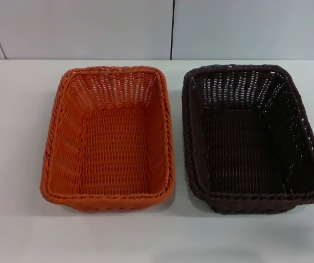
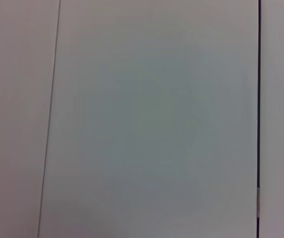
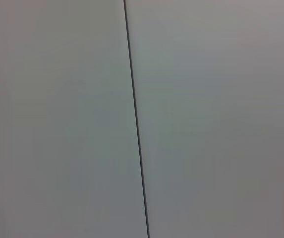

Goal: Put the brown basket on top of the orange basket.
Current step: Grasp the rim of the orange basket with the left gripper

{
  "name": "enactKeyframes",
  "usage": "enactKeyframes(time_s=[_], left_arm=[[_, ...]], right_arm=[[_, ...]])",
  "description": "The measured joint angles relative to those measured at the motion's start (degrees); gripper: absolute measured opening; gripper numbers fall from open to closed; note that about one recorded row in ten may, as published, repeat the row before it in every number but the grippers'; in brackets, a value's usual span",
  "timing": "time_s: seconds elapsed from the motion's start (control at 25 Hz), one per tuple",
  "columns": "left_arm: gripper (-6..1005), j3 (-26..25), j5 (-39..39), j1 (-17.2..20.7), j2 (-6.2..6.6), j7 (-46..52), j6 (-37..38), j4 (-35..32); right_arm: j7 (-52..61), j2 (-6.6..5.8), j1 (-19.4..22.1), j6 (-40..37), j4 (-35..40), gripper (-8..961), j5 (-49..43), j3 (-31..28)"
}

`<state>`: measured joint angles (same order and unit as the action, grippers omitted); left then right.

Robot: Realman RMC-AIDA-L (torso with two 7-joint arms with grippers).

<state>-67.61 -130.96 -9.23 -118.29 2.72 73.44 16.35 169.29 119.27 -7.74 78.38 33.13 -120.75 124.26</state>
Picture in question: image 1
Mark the dark brown woven basket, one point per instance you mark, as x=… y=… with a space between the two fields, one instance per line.
x=244 y=153

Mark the orange woven basket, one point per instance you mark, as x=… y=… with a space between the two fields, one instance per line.
x=124 y=153

